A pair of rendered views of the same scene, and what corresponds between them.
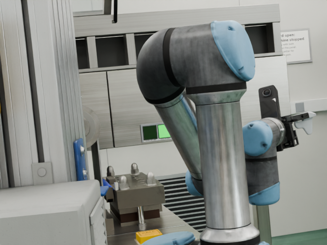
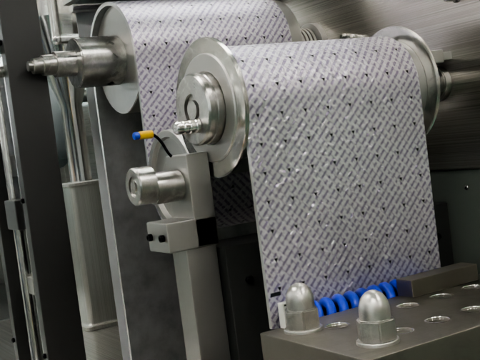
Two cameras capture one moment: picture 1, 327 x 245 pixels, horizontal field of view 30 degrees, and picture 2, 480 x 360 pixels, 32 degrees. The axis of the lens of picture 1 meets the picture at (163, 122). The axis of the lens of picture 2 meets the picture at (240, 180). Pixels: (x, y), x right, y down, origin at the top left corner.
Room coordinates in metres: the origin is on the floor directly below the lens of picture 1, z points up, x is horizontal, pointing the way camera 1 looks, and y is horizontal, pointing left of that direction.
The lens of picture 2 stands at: (1.73, -0.58, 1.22)
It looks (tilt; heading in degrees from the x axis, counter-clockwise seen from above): 3 degrees down; 72
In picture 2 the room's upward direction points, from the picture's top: 7 degrees counter-clockwise
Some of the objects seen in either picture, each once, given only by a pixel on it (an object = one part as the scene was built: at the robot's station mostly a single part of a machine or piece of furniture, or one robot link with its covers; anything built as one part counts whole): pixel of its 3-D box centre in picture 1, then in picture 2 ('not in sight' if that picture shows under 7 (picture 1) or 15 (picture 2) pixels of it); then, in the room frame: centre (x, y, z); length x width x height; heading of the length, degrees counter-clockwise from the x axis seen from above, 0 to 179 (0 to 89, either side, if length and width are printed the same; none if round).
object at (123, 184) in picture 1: (123, 182); (300, 306); (2.02, 0.15, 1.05); 0.04 x 0.04 x 0.04
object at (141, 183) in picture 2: not in sight; (141, 186); (1.92, 0.30, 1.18); 0.04 x 0.02 x 0.04; 102
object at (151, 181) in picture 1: (150, 178); (374, 316); (2.05, 0.06, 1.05); 0.04 x 0.04 x 0.04
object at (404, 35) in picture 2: not in sight; (395, 88); (2.25, 0.33, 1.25); 0.15 x 0.01 x 0.15; 102
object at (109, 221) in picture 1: (101, 217); not in sight; (2.13, 0.25, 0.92); 0.28 x 0.04 x 0.04; 12
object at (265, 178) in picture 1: (255, 180); not in sight; (1.41, -0.20, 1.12); 0.11 x 0.08 x 0.11; 64
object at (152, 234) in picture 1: (149, 236); not in sight; (1.81, 0.08, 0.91); 0.07 x 0.07 x 0.02; 12
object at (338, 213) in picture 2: (96, 163); (351, 219); (2.13, 0.25, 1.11); 0.23 x 0.01 x 0.18; 12
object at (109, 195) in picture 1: (106, 190); not in sight; (2.14, 0.22, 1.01); 0.23 x 0.03 x 0.05; 12
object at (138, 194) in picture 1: (131, 188); (476, 327); (2.20, 0.14, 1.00); 0.40 x 0.16 x 0.06; 12
